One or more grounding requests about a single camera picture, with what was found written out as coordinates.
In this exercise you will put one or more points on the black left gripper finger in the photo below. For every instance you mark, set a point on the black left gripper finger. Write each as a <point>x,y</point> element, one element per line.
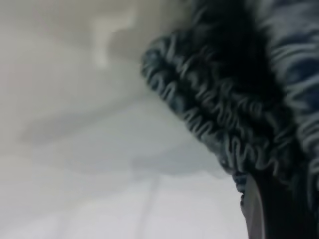
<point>276,214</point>

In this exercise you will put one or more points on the blue denim kids jeans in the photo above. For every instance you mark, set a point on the blue denim kids jeans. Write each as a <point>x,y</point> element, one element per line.
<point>224,99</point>

